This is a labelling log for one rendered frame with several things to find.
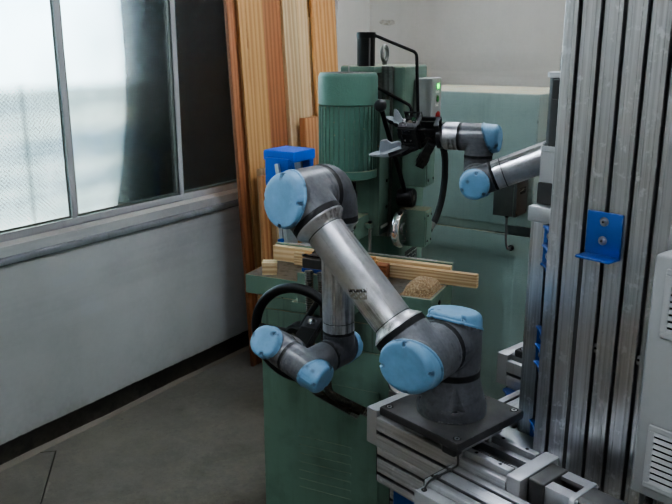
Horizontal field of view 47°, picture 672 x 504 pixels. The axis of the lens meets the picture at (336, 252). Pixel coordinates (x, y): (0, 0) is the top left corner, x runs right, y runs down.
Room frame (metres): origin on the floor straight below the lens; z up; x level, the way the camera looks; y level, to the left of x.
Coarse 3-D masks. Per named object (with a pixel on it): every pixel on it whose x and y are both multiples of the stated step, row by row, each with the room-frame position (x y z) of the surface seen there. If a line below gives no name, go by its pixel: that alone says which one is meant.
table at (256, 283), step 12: (288, 264) 2.40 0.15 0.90; (252, 276) 2.28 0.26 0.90; (264, 276) 2.26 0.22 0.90; (276, 276) 2.26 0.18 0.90; (288, 276) 2.26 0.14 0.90; (252, 288) 2.28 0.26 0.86; (264, 288) 2.26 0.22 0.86; (396, 288) 2.14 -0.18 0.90; (444, 288) 2.15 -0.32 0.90; (408, 300) 2.07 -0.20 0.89; (420, 300) 2.05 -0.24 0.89; (432, 300) 2.05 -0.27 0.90; (444, 300) 2.15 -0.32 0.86
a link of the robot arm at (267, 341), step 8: (264, 328) 1.64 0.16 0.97; (272, 328) 1.64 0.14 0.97; (256, 336) 1.64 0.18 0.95; (264, 336) 1.63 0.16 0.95; (272, 336) 1.62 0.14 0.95; (280, 336) 1.63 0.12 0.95; (288, 336) 1.66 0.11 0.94; (256, 344) 1.63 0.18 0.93; (264, 344) 1.62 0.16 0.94; (272, 344) 1.61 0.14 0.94; (280, 344) 1.62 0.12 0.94; (256, 352) 1.62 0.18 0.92; (264, 352) 1.61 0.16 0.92; (272, 352) 1.61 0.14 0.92; (280, 352) 1.62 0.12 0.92; (272, 360) 1.63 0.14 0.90
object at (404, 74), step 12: (396, 72) 2.45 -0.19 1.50; (408, 72) 2.47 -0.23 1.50; (420, 72) 2.58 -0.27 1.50; (396, 84) 2.45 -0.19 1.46; (408, 84) 2.48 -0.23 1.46; (408, 96) 2.48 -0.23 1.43; (396, 108) 2.45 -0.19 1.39; (408, 108) 2.48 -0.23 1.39; (396, 132) 2.45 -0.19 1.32; (396, 180) 2.45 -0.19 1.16; (396, 192) 2.45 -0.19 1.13; (420, 192) 2.61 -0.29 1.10; (396, 204) 2.45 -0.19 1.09; (420, 204) 2.61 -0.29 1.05; (360, 240) 2.50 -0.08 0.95; (372, 240) 2.48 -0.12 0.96; (384, 240) 2.47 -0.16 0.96; (384, 252) 2.47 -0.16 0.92; (396, 252) 2.45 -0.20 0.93; (420, 252) 2.63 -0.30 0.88
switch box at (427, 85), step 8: (424, 80) 2.51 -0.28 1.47; (432, 80) 2.50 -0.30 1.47; (440, 80) 2.57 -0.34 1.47; (424, 88) 2.51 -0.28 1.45; (432, 88) 2.50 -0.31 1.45; (440, 88) 2.57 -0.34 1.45; (424, 96) 2.51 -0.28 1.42; (432, 96) 2.50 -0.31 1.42; (440, 96) 2.58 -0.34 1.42; (424, 104) 2.51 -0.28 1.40; (432, 104) 2.50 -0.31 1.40; (440, 104) 2.58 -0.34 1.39; (424, 112) 2.51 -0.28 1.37; (432, 112) 2.51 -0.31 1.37; (440, 112) 2.58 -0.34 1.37
